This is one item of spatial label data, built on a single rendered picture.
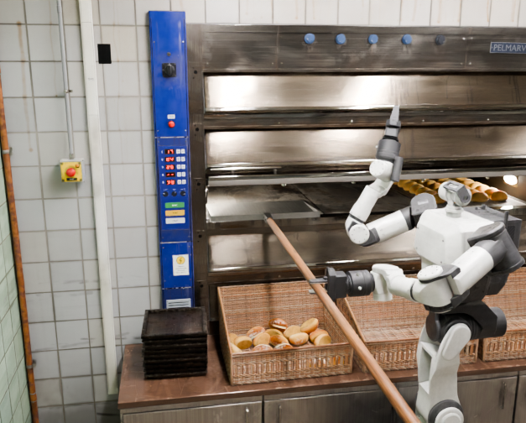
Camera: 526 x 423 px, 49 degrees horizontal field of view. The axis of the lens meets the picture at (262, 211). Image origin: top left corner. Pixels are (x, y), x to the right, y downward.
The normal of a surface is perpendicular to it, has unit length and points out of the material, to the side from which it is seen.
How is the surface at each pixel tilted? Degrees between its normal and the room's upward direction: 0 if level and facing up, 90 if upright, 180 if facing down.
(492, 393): 90
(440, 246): 90
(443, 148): 70
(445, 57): 90
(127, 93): 90
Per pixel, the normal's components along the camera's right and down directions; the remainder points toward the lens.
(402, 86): 0.16, -0.10
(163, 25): 0.17, 0.25
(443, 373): 0.26, 0.62
